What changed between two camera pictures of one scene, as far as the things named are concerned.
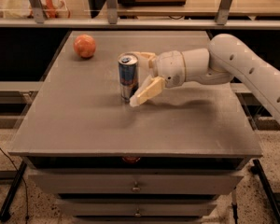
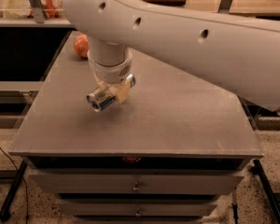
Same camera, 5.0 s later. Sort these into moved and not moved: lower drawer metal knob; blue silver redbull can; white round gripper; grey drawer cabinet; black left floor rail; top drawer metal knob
Moved: blue silver redbull can; white round gripper
Not moved: lower drawer metal knob; black left floor rail; grey drawer cabinet; top drawer metal knob
